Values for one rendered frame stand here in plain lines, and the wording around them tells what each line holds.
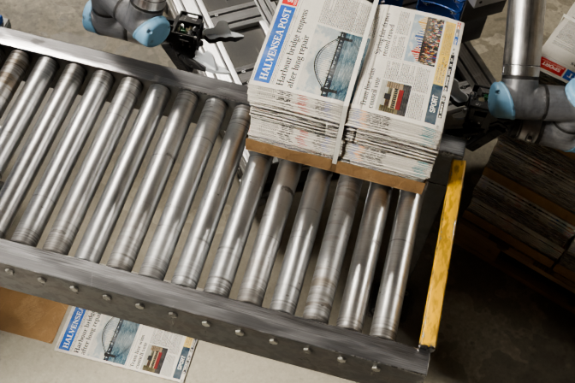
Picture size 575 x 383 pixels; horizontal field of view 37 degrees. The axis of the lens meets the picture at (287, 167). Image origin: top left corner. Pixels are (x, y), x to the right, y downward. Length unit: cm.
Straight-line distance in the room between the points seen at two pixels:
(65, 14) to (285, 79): 167
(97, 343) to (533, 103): 134
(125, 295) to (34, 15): 172
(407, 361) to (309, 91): 53
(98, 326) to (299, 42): 114
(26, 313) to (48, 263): 87
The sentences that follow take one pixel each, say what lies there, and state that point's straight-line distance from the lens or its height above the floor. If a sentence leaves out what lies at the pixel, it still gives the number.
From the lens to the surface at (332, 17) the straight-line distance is 175.
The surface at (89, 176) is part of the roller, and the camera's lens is 180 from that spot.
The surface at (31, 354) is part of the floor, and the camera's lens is 252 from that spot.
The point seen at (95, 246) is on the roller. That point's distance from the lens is 172.
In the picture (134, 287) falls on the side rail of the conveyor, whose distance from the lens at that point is 166.
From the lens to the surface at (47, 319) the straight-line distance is 255.
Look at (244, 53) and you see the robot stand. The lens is 276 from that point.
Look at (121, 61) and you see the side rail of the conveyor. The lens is 197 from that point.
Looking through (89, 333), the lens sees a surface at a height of 1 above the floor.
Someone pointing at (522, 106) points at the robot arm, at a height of 92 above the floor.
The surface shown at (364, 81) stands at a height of 103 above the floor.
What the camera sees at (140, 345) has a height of 1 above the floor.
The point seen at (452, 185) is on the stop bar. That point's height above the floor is 82.
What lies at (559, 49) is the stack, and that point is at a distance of 211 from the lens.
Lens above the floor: 229
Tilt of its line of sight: 56 degrees down
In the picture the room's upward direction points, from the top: 7 degrees clockwise
